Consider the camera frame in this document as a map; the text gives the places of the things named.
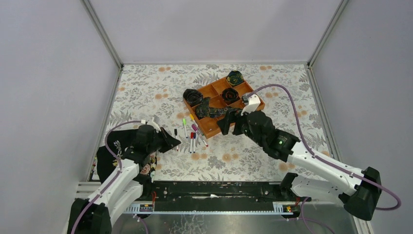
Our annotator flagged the rolled dark tie centre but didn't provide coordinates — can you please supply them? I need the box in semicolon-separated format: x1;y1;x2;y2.
221;88;240;105

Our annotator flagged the rolled dark tie left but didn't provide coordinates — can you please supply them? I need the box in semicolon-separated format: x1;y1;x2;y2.
183;89;204;107

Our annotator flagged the unrolled dark patterned tie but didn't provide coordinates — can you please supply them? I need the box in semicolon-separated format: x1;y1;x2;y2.
195;97;241;119

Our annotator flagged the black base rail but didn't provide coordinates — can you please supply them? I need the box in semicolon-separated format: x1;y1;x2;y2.
138;181;304;213

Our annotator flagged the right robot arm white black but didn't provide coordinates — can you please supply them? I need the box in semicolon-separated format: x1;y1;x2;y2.
217;111;382;221

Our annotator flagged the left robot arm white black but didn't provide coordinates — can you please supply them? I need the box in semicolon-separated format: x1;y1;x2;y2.
67;120;181;234

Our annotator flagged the floral table cloth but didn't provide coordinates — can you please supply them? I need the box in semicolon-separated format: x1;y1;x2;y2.
106;64;330;181

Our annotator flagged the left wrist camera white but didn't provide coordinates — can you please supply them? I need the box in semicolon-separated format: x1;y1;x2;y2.
141;116;161;132

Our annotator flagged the rolled dark tie top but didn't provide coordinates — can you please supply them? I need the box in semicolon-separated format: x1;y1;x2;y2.
226;70;244;87

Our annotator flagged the black floral cloth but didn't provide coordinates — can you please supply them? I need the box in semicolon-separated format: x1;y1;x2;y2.
96;129;157;185

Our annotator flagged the rolled dark tie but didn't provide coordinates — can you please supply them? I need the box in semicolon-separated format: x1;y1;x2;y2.
221;88;240;105
226;70;244;87
183;89;204;107

